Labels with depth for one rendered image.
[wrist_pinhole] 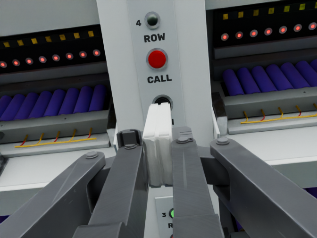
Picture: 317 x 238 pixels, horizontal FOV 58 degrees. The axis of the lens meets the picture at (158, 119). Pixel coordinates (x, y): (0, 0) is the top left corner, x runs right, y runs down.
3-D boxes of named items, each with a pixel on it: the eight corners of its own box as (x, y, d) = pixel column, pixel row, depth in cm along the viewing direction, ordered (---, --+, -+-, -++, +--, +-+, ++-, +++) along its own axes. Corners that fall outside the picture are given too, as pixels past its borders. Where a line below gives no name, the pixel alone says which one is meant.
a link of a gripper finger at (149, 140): (162, 188, 15) (149, 189, 15) (163, 140, 22) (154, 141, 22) (156, 135, 14) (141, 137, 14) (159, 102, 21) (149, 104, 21)
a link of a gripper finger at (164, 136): (156, 135, 14) (171, 134, 14) (159, 102, 21) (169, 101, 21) (162, 188, 15) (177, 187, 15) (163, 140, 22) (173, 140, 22)
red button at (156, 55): (166, 67, 26) (164, 49, 25) (149, 69, 26) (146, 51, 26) (166, 66, 27) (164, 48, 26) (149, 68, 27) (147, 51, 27)
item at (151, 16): (158, 25, 25) (157, 12, 25) (147, 26, 25) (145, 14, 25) (158, 25, 26) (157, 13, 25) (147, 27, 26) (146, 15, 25)
